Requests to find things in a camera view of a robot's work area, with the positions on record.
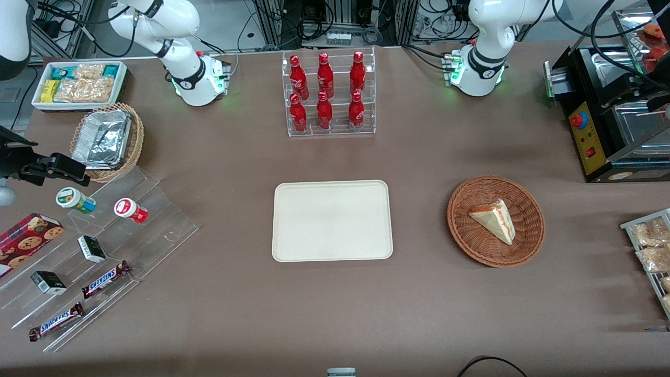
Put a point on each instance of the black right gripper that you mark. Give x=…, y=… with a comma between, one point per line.
x=11, y=158

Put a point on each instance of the white plastic snack bin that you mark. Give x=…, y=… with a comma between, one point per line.
x=123, y=78

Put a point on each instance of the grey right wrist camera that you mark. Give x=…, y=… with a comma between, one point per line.
x=5, y=193

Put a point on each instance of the beige rectangular tray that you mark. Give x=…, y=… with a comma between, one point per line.
x=332, y=220

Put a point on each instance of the clear bag of crackers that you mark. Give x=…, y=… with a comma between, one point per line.
x=89, y=70
x=84, y=90

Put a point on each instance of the green lidded cup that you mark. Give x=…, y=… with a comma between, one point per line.
x=73, y=199

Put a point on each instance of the white power strip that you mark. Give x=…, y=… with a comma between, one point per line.
x=339, y=37

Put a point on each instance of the Snickers chocolate bar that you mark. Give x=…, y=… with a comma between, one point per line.
x=55, y=322
x=104, y=279

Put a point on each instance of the light oval wicker basket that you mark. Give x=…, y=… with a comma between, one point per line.
x=137, y=131

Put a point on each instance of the small black carton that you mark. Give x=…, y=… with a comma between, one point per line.
x=91, y=248
x=48, y=283

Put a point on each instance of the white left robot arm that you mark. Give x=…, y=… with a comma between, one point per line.
x=484, y=31

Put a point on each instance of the black food warmer machine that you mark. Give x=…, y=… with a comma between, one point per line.
x=589, y=136

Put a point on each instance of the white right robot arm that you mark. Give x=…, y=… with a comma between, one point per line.
x=183, y=63

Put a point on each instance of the small grey box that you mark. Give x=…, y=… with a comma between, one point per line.
x=341, y=372

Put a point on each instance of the aluminium foil tray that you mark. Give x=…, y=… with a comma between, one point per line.
x=102, y=139

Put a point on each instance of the clear acrylic bottle rack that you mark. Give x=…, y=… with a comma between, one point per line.
x=337, y=52

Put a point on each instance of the clear bag of snacks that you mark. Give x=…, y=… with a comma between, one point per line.
x=649, y=233
x=654, y=258
x=666, y=284

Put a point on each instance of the clear acrylic stepped display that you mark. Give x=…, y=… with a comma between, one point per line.
x=157, y=209

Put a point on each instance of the red cookie box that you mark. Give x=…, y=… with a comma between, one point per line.
x=26, y=241

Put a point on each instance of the red cola bottle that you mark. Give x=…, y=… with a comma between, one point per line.
x=298, y=76
x=324, y=112
x=298, y=114
x=325, y=76
x=357, y=73
x=356, y=111

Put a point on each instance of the yellow snack packet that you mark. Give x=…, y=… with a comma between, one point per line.
x=49, y=90

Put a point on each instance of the brown round wicker basket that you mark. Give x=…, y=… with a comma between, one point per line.
x=471, y=241

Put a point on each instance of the teal snack packet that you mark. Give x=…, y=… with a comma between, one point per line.
x=111, y=69
x=61, y=72

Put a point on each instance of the red lidded cup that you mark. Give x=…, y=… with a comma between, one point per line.
x=128, y=209

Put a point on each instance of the triangular sandwich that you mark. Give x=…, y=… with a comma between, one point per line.
x=497, y=220

